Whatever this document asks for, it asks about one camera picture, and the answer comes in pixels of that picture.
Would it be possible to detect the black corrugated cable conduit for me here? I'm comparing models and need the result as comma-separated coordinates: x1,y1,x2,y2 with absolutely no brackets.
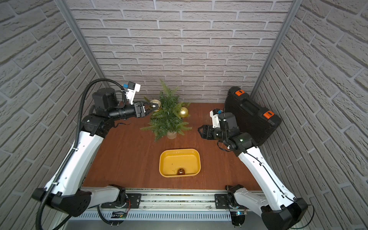
35,78,125,230

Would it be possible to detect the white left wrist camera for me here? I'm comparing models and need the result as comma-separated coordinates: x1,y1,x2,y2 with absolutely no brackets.
123,81,141,104

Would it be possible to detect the yellow plastic tray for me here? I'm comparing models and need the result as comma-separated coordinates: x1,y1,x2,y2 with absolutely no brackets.
159,149,201,178

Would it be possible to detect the shiny gold ball ornament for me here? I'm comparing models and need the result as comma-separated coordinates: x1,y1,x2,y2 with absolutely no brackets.
150,99,162,112

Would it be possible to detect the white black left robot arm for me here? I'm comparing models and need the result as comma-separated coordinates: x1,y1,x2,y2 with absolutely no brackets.
32,88,161,217

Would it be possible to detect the aluminium mounting rail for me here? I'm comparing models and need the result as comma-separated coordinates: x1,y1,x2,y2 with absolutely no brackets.
74,188,271,222

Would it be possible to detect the black plastic tool case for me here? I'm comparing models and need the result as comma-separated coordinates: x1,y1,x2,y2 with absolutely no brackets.
224,86,282,146

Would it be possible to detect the wooden tree base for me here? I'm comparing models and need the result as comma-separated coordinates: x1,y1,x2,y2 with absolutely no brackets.
167,132,177,140

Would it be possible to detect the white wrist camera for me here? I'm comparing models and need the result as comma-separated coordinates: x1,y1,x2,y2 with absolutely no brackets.
210,109,223,128
123,81,141,104

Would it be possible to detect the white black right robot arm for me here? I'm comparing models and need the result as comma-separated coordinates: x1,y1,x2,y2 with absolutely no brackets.
197,109,309,230

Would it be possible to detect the amber brown ball ornament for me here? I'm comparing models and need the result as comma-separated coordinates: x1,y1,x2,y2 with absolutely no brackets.
177,168,186,175

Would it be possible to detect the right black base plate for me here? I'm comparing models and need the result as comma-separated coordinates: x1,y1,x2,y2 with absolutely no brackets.
214,194,239,209

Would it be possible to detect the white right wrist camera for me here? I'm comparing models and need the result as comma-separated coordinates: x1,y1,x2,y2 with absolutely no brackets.
210,109,223,128

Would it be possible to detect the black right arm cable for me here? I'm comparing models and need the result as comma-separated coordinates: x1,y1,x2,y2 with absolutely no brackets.
287,201,315,230

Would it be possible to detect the small green christmas tree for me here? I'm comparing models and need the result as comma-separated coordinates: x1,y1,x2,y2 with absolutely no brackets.
141,80,192,141

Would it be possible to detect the matte gold ball ornament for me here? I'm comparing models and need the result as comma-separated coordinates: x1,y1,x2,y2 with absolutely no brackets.
179,107,189,118

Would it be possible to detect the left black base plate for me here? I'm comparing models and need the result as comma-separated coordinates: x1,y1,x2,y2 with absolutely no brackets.
101,193,142,209

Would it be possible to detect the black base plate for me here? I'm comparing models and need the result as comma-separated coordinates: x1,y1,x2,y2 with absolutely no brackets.
214,194,239,209
101,193,142,209

